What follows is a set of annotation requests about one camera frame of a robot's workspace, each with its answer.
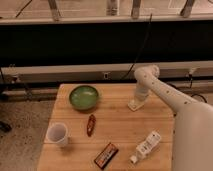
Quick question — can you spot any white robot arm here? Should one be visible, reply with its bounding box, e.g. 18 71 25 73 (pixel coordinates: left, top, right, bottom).
134 65 213 171

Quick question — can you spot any white plastic bottle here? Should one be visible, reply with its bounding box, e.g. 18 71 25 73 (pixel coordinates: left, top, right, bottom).
130 131 161 164

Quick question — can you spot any red chili pepper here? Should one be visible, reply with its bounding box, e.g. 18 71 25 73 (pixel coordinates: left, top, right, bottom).
87 114 96 137

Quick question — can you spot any green bowl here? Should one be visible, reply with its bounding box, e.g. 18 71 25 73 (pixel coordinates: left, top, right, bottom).
69 85 99 110

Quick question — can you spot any brown chocolate bar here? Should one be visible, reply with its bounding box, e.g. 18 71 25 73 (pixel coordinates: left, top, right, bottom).
94 143 119 169

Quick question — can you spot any white plastic cup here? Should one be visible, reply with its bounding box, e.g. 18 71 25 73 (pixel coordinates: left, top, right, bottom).
46 122 68 147

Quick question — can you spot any black floor cable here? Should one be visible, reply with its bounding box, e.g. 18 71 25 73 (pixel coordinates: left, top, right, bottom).
168 82 208 104

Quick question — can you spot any grey metal rail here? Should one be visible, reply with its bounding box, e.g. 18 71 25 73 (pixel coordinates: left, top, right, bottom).
2 61 213 83

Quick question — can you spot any black hanging cable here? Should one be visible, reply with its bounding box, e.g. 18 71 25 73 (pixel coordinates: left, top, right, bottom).
119 13 153 82

